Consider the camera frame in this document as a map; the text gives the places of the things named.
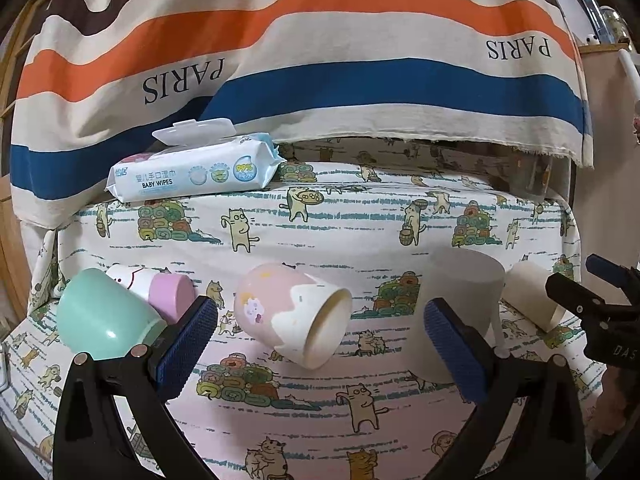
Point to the striped cloth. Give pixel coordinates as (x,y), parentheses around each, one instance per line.
(320,55)

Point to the large white cup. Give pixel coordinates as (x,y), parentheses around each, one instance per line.
(457,280)

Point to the pink and white cup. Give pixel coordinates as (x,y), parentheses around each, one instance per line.
(285,307)

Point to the baby wipes pack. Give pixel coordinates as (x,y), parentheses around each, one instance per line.
(200,170)

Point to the cat printed sheet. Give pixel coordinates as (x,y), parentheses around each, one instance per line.
(320,240)

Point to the blue pen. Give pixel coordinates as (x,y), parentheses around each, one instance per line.
(594,12)

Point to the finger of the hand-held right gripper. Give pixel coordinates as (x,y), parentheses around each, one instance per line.
(612,270)
(575,297)

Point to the beige box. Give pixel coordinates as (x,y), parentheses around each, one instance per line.
(607,90)

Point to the mint green cup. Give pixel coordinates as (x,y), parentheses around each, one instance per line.
(102,317)

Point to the white bottle with pink cap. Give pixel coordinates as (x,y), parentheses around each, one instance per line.
(160,290)

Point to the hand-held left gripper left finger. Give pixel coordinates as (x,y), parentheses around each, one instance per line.
(186,347)

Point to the clear glass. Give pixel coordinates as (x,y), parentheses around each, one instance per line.
(531,176)

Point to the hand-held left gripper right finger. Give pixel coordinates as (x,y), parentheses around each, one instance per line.
(456,355)

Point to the small cream cup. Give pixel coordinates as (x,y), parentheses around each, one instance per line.
(532,292)

